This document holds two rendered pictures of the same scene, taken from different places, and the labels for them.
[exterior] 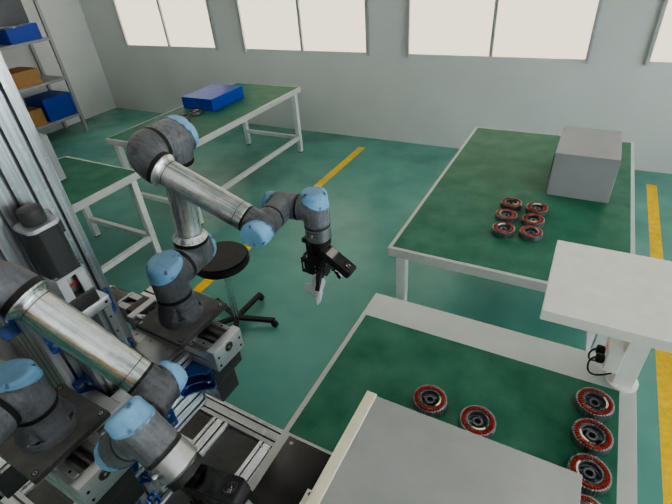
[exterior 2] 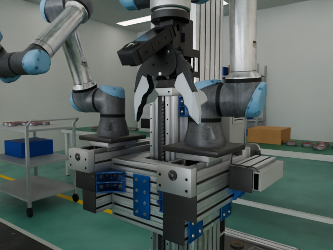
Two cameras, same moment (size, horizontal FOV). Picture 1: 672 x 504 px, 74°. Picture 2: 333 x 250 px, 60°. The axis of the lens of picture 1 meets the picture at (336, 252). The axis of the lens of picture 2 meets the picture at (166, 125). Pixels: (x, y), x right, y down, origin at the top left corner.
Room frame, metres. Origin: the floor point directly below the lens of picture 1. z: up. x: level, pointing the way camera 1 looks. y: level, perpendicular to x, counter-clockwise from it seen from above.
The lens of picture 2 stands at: (1.14, -0.50, 1.20)
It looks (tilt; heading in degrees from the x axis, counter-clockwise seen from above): 5 degrees down; 95
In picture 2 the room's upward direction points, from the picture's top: straight up
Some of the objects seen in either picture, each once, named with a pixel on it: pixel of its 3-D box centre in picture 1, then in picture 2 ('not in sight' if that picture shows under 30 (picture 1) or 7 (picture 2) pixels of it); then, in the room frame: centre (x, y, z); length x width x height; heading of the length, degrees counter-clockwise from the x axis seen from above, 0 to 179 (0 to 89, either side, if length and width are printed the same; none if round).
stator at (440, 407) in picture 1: (429, 400); not in sight; (0.94, -0.27, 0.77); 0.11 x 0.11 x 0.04
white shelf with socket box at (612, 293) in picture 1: (596, 342); not in sight; (0.95, -0.79, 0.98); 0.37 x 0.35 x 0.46; 149
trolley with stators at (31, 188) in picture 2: not in sight; (33, 159); (-0.74, 2.70, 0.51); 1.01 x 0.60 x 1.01; 149
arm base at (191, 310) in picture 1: (177, 302); (204, 131); (1.19, 0.56, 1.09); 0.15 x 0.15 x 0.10
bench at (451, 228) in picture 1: (519, 237); not in sight; (2.40, -1.21, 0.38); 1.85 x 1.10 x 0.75; 149
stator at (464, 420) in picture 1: (477, 422); not in sight; (0.84, -0.40, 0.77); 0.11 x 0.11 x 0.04
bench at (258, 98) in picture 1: (221, 145); not in sight; (4.57, 1.11, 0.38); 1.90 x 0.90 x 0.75; 149
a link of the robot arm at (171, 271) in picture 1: (169, 274); (206, 98); (1.19, 0.55, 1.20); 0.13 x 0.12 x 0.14; 156
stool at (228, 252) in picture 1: (232, 289); not in sight; (2.25, 0.68, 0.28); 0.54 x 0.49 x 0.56; 59
